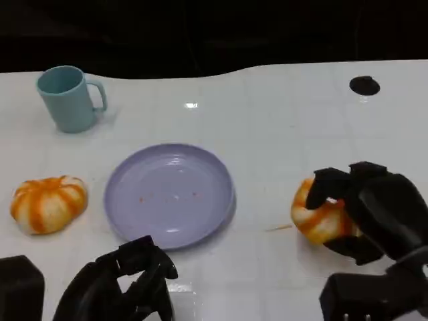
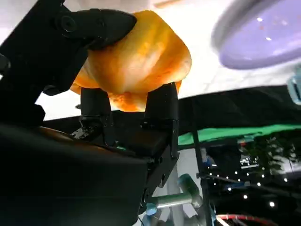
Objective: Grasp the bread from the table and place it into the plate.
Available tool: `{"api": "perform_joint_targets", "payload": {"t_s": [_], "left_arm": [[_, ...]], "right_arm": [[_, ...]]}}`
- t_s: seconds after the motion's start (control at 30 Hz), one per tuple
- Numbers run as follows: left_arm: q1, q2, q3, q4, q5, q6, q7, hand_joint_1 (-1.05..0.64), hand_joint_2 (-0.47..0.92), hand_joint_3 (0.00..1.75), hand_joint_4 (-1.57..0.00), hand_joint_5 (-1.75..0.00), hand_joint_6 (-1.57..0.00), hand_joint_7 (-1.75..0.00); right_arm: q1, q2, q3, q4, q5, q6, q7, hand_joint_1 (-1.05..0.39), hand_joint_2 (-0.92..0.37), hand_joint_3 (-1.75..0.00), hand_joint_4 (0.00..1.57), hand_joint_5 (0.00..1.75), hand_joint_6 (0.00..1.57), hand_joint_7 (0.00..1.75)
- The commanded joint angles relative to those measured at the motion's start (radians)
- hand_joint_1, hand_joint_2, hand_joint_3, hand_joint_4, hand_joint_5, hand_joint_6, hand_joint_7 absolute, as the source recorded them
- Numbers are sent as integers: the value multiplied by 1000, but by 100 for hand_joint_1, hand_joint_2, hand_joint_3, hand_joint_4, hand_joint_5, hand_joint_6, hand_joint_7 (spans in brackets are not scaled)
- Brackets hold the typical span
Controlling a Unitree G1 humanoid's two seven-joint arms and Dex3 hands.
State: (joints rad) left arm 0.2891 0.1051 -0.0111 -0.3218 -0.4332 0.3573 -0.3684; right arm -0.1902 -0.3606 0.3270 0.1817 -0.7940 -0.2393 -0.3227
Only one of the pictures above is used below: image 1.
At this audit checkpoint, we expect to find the orange white toy bread roll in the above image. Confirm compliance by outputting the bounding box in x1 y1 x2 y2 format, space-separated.
9 175 89 236
290 177 364 247

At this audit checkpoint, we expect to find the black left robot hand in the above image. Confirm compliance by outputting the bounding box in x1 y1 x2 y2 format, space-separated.
52 235 179 321

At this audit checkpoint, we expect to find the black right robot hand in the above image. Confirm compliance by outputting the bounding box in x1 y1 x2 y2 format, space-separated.
306 160 428 267

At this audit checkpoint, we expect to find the lilac plate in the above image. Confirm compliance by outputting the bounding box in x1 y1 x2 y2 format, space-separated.
103 143 237 251

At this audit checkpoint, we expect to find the black round table grommet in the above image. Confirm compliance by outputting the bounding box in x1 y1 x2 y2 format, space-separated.
348 76 381 96

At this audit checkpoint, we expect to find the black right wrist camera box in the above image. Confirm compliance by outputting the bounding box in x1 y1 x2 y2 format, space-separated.
318 271 428 321

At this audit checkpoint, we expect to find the pale green mug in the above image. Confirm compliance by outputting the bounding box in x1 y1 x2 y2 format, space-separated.
35 65 108 134

